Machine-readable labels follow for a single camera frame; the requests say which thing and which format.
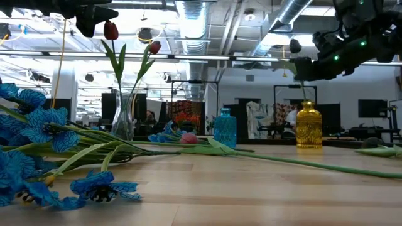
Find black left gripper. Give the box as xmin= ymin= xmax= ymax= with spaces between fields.
xmin=31 ymin=0 xmax=119 ymax=38

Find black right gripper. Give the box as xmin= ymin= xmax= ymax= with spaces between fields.
xmin=293 ymin=18 xmax=402 ymax=82

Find dark tulip with green stem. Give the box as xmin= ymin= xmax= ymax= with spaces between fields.
xmin=354 ymin=137 xmax=402 ymax=158
xmin=284 ymin=38 xmax=310 ymax=102
xmin=178 ymin=132 xmax=402 ymax=180

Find blue artificial flower bunch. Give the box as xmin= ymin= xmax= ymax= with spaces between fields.
xmin=0 ymin=82 xmax=182 ymax=211
xmin=148 ymin=121 xmax=189 ymax=144

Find yellow glass vase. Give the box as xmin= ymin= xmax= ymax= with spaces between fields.
xmin=295 ymin=100 xmax=323 ymax=149

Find blue glass vase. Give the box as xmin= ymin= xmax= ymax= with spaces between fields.
xmin=213 ymin=107 xmax=237 ymax=148

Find clear glass vase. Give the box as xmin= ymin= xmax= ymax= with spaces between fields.
xmin=111 ymin=92 xmax=136 ymax=141

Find red white floral cloth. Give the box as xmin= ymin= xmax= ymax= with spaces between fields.
xmin=275 ymin=103 xmax=298 ymax=126

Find person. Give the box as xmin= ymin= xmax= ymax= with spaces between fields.
xmin=284 ymin=108 xmax=299 ymax=139
xmin=144 ymin=109 xmax=158 ymax=132

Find white patterned cloth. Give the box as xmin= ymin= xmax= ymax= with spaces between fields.
xmin=246 ymin=100 xmax=274 ymax=139

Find white pillar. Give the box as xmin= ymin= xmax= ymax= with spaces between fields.
xmin=52 ymin=67 xmax=79 ymax=123

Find black monitor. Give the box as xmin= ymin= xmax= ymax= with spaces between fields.
xmin=358 ymin=99 xmax=388 ymax=119

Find black partition panel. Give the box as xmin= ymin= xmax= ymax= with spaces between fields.
xmin=100 ymin=92 xmax=148 ymax=120

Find black desk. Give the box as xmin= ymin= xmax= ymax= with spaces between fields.
xmin=347 ymin=126 xmax=402 ymax=143

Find black monitor stand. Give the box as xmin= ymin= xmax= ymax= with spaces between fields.
xmin=388 ymin=105 xmax=399 ymax=142

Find colourful patterned cloth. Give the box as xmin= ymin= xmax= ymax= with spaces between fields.
xmin=168 ymin=100 xmax=202 ymax=136

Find black frame stand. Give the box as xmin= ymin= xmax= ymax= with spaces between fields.
xmin=273 ymin=83 xmax=318 ymax=104
xmin=170 ymin=80 xmax=220 ymax=136

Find yellow hanging cable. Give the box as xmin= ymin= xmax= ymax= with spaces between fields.
xmin=51 ymin=18 xmax=68 ymax=109

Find silver ceiling duct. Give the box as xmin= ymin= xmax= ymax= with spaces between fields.
xmin=175 ymin=0 xmax=210 ymax=100
xmin=249 ymin=0 xmax=315 ymax=59

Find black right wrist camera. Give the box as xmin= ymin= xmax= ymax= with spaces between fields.
xmin=312 ymin=0 xmax=386 ymax=53

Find horizontal ceiling light rail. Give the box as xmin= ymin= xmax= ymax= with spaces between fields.
xmin=0 ymin=50 xmax=402 ymax=67

